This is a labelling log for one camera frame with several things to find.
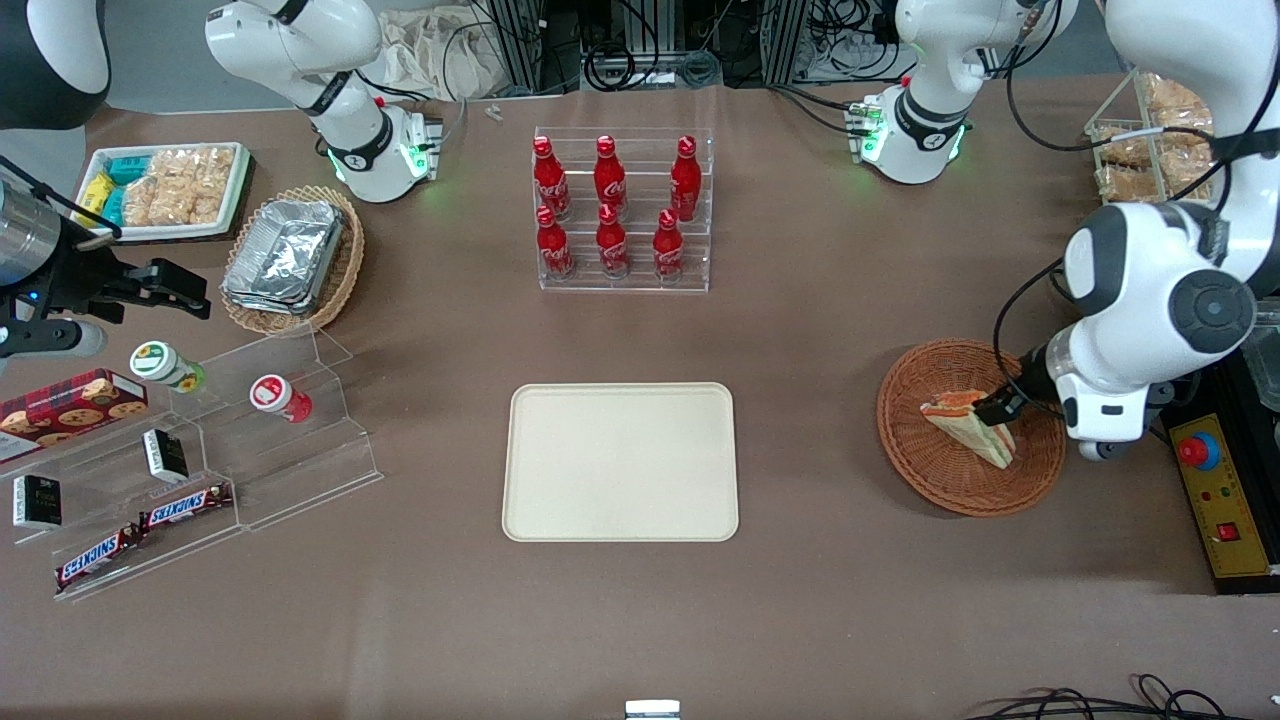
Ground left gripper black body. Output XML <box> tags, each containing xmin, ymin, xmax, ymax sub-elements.
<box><xmin>1018</xmin><ymin>340</ymin><xmax>1079</xmax><ymax>406</ymax></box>

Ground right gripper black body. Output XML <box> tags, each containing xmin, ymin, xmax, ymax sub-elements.
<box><xmin>0</xmin><ymin>228</ymin><xmax>136</xmax><ymax>333</ymax></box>

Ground triangle sandwich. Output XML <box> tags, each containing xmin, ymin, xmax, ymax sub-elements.
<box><xmin>919</xmin><ymin>389</ymin><xmax>1018</xmax><ymax>472</ymax></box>

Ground round brown wicker basket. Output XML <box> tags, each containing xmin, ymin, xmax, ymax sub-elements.
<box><xmin>876</xmin><ymin>339</ymin><xmax>1068</xmax><ymax>518</ymax></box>

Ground white rectangular snack tray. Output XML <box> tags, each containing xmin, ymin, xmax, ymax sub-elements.
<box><xmin>76</xmin><ymin>141</ymin><xmax>253</xmax><ymax>244</ymax></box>

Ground aluminium foil tray stack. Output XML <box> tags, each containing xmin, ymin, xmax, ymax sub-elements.
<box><xmin>221</xmin><ymin>197</ymin><xmax>347</xmax><ymax>317</ymax></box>

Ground oval light wicker basket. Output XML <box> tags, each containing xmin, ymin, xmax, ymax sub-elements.
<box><xmin>220</xmin><ymin>184</ymin><xmax>366</xmax><ymax>336</ymax></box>

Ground cream plastic tray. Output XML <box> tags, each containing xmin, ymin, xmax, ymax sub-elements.
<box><xmin>501</xmin><ymin>382</ymin><xmax>740</xmax><ymax>543</ymax></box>

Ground green lid cup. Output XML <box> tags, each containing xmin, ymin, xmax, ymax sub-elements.
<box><xmin>129</xmin><ymin>340</ymin><xmax>207</xmax><ymax>394</ymax></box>

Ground clear rice cracker pack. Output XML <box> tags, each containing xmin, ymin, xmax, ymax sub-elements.
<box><xmin>122</xmin><ymin>176</ymin><xmax>179</xmax><ymax>228</ymax></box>
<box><xmin>150</xmin><ymin>146</ymin><xmax>237</xmax><ymax>225</ymax></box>

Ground red cookie box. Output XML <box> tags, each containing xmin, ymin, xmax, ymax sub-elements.
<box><xmin>0</xmin><ymin>369</ymin><xmax>150</xmax><ymax>464</ymax></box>

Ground red lid cup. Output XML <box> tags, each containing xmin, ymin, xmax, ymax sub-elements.
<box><xmin>249</xmin><ymin>373</ymin><xmax>314</xmax><ymax>424</ymax></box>

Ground small black box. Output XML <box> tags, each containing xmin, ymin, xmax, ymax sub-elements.
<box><xmin>11</xmin><ymin>475</ymin><xmax>64</xmax><ymax>530</ymax></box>
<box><xmin>141</xmin><ymin>427</ymin><xmax>190</xmax><ymax>484</ymax></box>

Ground Snickers chocolate bar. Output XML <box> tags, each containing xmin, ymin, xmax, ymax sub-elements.
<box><xmin>54</xmin><ymin>526</ymin><xmax>142</xmax><ymax>592</ymax></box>
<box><xmin>137</xmin><ymin>482</ymin><xmax>234</xmax><ymax>532</ymax></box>

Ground clear acrylic stepped shelf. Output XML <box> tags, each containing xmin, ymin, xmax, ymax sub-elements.
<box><xmin>0</xmin><ymin>352</ymin><xmax>243</xmax><ymax>603</ymax></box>
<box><xmin>196</xmin><ymin>323</ymin><xmax>385</xmax><ymax>531</ymax></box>

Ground clear bagged bread pack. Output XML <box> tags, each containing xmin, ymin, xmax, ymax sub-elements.
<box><xmin>1138</xmin><ymin>73</ymin><xmax>1213</xmax><ymax>138</ymax></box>
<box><xmin>1094</xmin><ymin>134</ymin><xmax>1153</xmax><ymax>169</ymax></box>
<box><xmin>1098</xmin><ymin>150</ymin><xmax>1219</xmax><ymax>204</ymax></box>

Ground yellow emergency stop box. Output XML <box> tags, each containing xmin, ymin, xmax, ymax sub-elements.
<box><xmin>1162</xmin><ymin>395</ymin><xmax>1280</xmax><ymax>597</ymax></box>

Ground beige cloth bag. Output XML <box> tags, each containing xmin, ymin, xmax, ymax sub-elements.
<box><xmin>377</xmin><ymin>7</ymin><xmax>507</xmax><ymax>100</ymax></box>

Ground red cola bottle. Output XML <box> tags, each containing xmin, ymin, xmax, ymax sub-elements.
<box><xmin>652</xmin><ymin>208</ymin><xmax>687</xmax><ymax>284</ymax></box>
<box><xmin>669</xmin><ymin>135</ymin><xmax>704</xmax><ymax>224</ymax></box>
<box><xmin>532</xmin><ymin>136</ymin><xmax>572</xmax><ymax>222</ymax></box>
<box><xmin>595</xmin><ymin>203</ymin><xmax>631</xmax><ymax>280</ymax></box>
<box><xmin>593</xmin><ymin>135</ymin><xmax>629</xmax><ymax>223</ymax></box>
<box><xmin>535</xmin><ymin>206</ymin><xmax>576</xmax><ymax>282</ymax></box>

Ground clear acrylic bottle rack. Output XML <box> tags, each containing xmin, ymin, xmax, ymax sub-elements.
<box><xmin>532</xmin><ymin>126</ymin><xmax>714</xmax><ymax>294</ymax></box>

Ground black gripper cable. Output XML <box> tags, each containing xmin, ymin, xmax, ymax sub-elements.
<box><xmin>992</xmin><ymin>257</ymin><xmax>1069</xmax><ymax>419</ymax></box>

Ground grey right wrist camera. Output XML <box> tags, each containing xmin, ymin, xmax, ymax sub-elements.
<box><xmin>0</xmin><ymin>318</ymin><xmax>107</xmax><ymax>363</ymax></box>

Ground wire basket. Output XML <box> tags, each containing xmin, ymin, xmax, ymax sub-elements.
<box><xmin>1084</xmin><ymin>67</ymin><xmax>1229</xmax><ymax>207</ymax></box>

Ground black floor cables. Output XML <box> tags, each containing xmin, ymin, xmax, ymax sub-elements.
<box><xmin>958</xmin><ymin>673</ymin><xmax>1256</xmax><ymax>720</ymax></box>

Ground aluminium frame profile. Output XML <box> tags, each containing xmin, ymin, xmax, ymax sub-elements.
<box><xmin>487</xmin><ymin>0</ymin><xmax>587</xmax><ymax>94</ymax></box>
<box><xmin>759</xmin><ymin>0</ymin><xmax>814</xmax><ymax>87</ymax></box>

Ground black cable bundle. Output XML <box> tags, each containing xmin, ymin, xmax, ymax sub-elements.
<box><xmin>584</xmin><ymin>0</ymin><xmax>763</xmax><ymax>93</ymax></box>

